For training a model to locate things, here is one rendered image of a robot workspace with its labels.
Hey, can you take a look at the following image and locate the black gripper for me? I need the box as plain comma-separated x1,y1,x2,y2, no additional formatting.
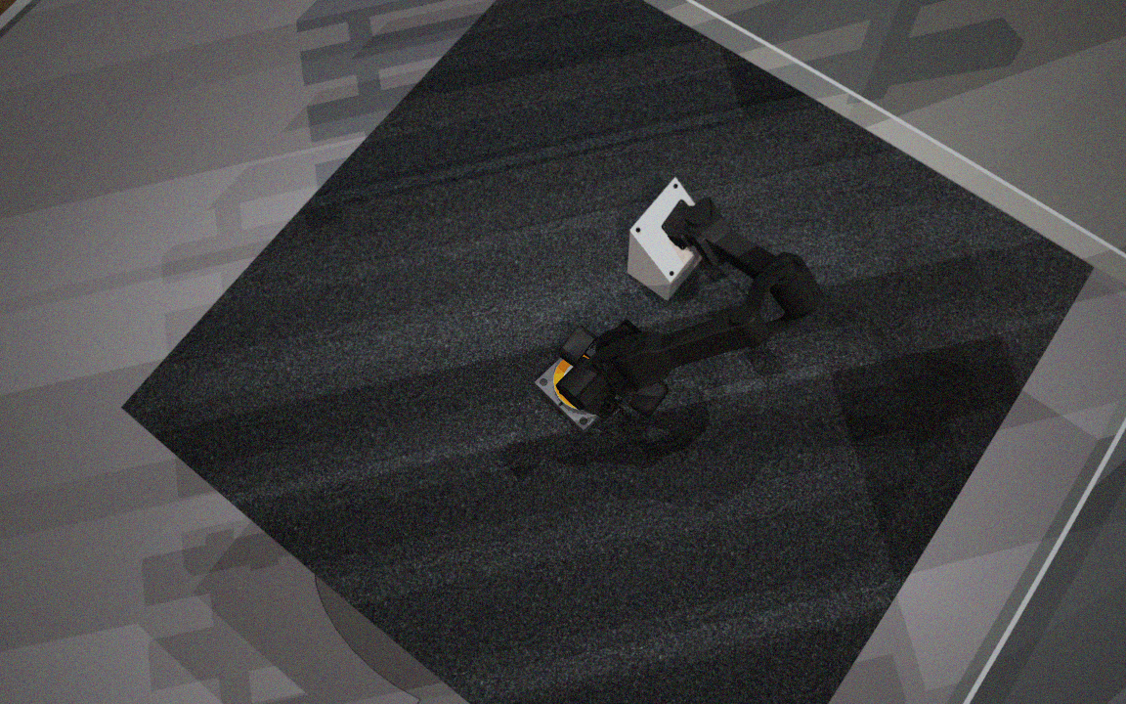
558,326,669,418

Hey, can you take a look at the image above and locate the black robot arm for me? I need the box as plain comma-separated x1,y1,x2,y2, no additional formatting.
555,198,823,418

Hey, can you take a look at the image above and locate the orange round plate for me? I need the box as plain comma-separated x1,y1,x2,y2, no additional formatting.
553,360,579,411

